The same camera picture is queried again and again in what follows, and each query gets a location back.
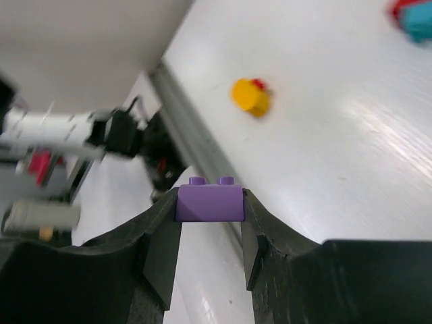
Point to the yellow red teal lego stack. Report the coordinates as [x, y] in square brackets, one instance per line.
[413, 17]

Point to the aluminium table frame rails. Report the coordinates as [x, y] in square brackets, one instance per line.
[192, 137]

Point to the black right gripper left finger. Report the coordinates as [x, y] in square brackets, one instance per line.
[123, 276]

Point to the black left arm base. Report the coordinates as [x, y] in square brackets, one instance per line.
[152, 152]

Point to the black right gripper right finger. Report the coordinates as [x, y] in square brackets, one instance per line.
[295, 280]

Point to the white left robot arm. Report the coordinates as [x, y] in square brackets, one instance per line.
[88, 135]

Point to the purple and teal lego stack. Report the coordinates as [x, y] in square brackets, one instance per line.
[199, 201]

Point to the yellow round lego piece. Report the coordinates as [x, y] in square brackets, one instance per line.
[252, 96]

